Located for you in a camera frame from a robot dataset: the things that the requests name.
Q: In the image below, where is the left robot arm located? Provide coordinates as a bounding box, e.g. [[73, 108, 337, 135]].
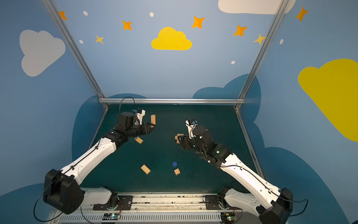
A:
[[43, 122, 155, 214]]

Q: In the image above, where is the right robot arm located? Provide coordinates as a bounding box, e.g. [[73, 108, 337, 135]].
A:
[[175, 125, 293, 224]]

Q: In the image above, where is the short wood block far left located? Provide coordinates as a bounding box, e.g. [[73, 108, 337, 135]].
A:
[[135, 137, 143, 144]]

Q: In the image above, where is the wide wood block front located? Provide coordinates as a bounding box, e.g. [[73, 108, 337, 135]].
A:
[[141, 164, 151, 175]]

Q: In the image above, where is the rear horizontal aluminium bar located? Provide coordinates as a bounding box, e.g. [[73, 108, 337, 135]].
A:
[[98, 97, 245, 105]]

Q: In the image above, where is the right controller board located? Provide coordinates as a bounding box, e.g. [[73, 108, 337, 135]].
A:
[[221, 213, 237, 224]]

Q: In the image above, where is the controller board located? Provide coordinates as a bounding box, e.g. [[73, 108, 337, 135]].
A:
[[221, 213, 237, 224], [102, 213, 121, 221]]

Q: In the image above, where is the left controller board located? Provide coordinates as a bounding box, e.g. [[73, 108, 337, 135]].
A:
[[102, 213, 121, 221]]

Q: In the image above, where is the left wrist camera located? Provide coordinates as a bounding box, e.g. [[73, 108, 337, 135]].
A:
[[117, 108, 145, 128]]

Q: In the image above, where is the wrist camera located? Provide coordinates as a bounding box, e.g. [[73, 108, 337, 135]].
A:
[[117, 108, 145, 128], [185, 119, 198, 139]]

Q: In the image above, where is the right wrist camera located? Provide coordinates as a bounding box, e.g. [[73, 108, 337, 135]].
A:
[[185, 119, 198, 139]]

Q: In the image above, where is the right diagonal aluminium post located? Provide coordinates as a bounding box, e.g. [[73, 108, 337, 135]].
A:
[[235, 0, 290, 112]]

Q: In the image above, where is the diagonal aluminium post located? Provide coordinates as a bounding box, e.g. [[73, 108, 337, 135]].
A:
[[42, 0, 105, 100], [235, 0, 290, 112]]

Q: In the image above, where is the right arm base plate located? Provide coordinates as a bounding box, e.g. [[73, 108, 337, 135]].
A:
[[203, 195, 241, 211]]

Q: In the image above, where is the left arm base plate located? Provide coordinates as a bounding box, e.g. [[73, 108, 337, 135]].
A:
[[93, 195, 133, 211]]

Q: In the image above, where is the aluminium rail front frame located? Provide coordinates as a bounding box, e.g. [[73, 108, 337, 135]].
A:
[[48, 193, 261, 224]]

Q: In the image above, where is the left diagonal aluminium post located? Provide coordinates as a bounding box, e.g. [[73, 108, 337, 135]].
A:
[[42, 0, 105, 100]]

